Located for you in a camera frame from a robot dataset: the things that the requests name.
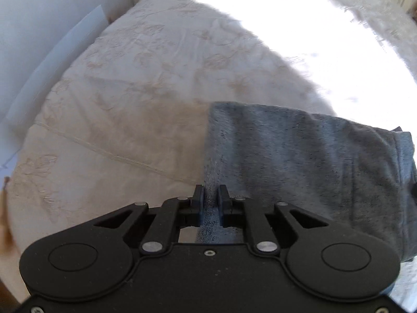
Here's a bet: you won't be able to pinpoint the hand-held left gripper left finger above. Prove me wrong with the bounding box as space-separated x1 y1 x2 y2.
93 184 206 257

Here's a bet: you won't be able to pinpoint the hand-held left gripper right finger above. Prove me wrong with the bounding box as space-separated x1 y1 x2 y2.
218 184 329 255

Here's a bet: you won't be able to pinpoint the grey-blue speckled pants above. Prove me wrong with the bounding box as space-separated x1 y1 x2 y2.
195 101 417 264

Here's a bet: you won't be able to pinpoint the cream embroidered bedspread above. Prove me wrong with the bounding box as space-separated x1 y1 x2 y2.
6 0 417 304

